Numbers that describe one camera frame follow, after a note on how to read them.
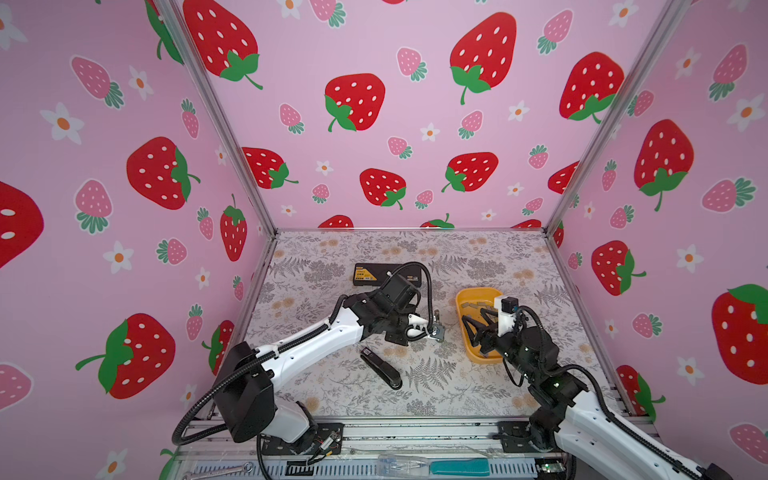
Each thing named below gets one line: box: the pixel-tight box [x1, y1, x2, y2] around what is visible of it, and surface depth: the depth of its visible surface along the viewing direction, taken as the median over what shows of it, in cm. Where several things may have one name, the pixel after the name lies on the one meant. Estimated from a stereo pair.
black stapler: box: [360, 347, 403, 390], surface depth 84 cm
